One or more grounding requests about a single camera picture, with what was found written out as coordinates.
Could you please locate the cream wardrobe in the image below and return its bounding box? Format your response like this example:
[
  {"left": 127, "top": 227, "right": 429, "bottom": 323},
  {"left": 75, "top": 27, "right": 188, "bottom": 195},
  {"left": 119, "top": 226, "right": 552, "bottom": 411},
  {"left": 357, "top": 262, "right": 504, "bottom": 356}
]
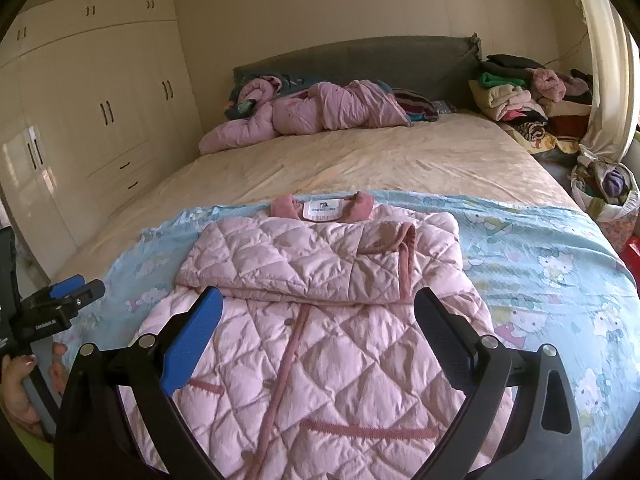
[{"left": 0, "top": 0, "right": 207, "bottom": 283}]

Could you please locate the yellow-green cloth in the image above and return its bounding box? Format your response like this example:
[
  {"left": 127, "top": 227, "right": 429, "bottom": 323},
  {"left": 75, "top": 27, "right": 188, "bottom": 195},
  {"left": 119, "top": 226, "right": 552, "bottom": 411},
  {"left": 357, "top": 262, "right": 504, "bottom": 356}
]
[{"left": 7, "top": 422, "right": 56, "bottom": 480}]

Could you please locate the blue cartoon printed blanket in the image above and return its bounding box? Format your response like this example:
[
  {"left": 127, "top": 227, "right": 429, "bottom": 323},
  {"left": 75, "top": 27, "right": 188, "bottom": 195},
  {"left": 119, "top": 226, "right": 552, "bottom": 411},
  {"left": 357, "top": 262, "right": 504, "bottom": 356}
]
[{"left": 60, "top": 190, "right": 640, "bottom": 480}]

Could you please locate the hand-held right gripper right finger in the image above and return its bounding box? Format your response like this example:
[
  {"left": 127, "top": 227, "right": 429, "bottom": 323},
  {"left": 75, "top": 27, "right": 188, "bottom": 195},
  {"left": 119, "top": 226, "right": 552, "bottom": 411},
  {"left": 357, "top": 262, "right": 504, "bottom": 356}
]
[{"left": 414, "top": 287, "right": 584, "bottom": 480}]

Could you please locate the pink quilted jacket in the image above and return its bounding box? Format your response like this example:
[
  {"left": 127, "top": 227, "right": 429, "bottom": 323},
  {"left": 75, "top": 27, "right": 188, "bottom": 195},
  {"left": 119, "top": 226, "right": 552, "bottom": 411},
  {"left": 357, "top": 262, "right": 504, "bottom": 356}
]
[{"left": 117, "top": 191, "right": 516, "bottom": 480}]

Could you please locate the cream curtain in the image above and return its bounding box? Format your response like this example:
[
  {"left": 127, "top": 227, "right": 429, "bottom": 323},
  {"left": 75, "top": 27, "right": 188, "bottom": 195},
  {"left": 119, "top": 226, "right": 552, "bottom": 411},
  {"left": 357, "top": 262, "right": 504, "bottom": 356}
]
[{"left": 565, "top": 0, "right": 640, "bottom": 163}]

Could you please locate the bed with beige sheet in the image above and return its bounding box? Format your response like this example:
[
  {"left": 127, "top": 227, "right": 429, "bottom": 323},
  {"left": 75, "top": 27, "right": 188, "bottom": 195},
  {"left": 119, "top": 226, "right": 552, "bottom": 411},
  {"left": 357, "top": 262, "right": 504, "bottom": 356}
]
[{"left": 50, "top": 110, "right": 640, "bottom": 480}]

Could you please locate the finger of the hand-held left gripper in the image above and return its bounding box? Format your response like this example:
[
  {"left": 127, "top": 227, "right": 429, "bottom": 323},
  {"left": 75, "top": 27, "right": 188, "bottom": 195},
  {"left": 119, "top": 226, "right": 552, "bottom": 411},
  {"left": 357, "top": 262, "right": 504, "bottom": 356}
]
[
  {"left": 55, "top": 279, "right": 107, "bottom": 313},
  {"left": 20, "top": 273, "right": 86, "bottom": 311}
]

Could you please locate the bag of clothes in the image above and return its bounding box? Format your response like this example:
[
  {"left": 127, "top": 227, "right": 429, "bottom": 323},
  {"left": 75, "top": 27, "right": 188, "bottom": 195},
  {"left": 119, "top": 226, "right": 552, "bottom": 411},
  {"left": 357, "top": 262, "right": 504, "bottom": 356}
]
[{"left": 570, "top": 154, "right": 640, "bottom": 224}]

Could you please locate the grey headboard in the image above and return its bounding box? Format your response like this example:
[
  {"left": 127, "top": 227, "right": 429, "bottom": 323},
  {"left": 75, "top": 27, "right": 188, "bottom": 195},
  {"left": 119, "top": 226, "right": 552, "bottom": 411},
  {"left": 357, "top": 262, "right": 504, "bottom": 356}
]
[{"left": 232, "top": 35, "right": 483, "bottom": 117}]

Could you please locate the dark printed pillow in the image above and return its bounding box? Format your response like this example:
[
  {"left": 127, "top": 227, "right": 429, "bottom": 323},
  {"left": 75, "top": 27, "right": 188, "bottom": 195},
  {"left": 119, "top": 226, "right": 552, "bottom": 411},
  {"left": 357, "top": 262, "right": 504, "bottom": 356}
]
[{"left": 225, "top": 72, "right": 313, "bottom": 122}]

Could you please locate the striped cloth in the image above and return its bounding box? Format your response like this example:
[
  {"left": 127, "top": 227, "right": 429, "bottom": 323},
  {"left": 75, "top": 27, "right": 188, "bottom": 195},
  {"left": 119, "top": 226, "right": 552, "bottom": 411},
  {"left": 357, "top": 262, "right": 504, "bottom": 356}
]
[{"left": 390, "top": 87, "right": 442, "bottom": 123}]

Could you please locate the crumpled pink padded garment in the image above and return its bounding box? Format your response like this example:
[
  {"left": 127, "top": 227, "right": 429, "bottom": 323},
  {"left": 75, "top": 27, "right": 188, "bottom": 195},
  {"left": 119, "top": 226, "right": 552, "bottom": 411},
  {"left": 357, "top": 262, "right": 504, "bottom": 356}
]
[{"left": 199, "top": 77, "right": 413, "bottom": 156}]

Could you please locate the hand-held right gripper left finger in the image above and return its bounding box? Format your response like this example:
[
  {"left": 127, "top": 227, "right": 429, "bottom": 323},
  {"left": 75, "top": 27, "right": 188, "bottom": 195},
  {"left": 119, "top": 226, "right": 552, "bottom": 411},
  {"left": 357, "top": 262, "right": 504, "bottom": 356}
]
[{"left": 52, "top": 286, "right": 224, "bottom": 480}]

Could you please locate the pile of folded clothes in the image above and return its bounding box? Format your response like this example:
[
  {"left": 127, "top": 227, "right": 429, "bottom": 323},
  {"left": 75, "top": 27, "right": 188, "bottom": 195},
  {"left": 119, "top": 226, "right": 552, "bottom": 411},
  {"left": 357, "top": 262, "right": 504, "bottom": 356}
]
[{"left": 467, "top": 54, "right": 596, "bottom": 156}]

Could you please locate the person's left hand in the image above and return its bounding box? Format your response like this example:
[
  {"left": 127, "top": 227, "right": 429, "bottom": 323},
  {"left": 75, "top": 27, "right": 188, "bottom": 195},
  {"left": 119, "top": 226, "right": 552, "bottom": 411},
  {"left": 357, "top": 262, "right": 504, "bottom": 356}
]
[{"left": 0, "top": 342, "right": 69, "bottom": 438}]

